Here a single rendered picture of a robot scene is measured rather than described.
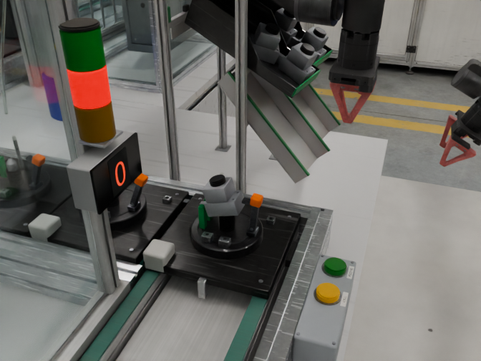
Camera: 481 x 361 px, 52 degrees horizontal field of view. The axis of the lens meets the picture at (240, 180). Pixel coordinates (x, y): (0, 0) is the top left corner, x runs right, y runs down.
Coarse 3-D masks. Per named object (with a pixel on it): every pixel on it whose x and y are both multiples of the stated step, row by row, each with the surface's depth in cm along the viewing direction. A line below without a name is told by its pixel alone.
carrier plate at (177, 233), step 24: (192, 216) 102; (264, 216) 102; (288, 216) 102; (168, 240) 95; (264, 240) 95; (288, 240) 95; (144, 264) 91; (168, 264) 89; (192, 264) 89; (216, 264) 89; (240, 264) 89; (264, 264) 89; (240, 288) 85; (264, 288) 84
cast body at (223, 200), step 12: (216, 180) 89; (228, 180) 91; (204, 192) 90; (216, 192) 89; (228, 192) 90; (240, 192) 92; (204, 204) 92; (216, 204) 91; (228, 204) 90; (240, 204) 92
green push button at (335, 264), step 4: (328, 260) 90; (332, 260) 90; (336, 260) 90; (340, 260) 90; (324, 264) 89; (328, 264) 89; (332, 264) 89; (336, 264) 89; (340, 264) 89; (344, 264) 89; (324, 268) 89; (328, 268) 88; (332, 268) 88; (336, 268) 88; (340, 268) 88; (344, 268) 89; (328, 272) 89; (332, 272) 88; (336, 272) 88; (340, 272) 88; (344, 272) 89
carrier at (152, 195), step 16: (128, 192) 106; (144, 192) 110; (160, 192) 110; (176, 192) 110; (112, 208) 101; (128, 208) 100; (144, 208) 102; (160, 208) 104; (176, 208) 105; (112, 224) 97; (128, 224) 99; (144, 224) 100; (160, 224) 100; (112, 240) 95; (128, 240) 95; (144, 240) 95; (128, 256) 91
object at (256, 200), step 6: (246, 198) 91; (252, 198) 89; (258, 198) 89; (246, 204) 90; (252, 204) 89; (258, 204) 89; (252, 210) 90; (258, 210) 91; (252, 216) 91; (252, 222) 92; (252, 228) 93
